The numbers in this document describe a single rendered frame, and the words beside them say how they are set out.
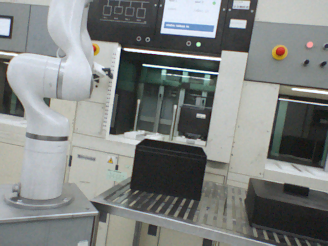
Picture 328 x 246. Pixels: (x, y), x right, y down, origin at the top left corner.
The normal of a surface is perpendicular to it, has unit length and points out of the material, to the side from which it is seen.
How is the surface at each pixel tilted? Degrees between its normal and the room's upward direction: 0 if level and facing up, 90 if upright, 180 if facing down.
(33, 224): 90
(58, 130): 87
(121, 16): 90
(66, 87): 111
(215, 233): 90
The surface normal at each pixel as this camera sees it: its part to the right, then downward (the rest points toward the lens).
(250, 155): -0.23, 0.03
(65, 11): 0.36, -0.19
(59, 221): 0.51, 0.14
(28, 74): 0.24, 0.16
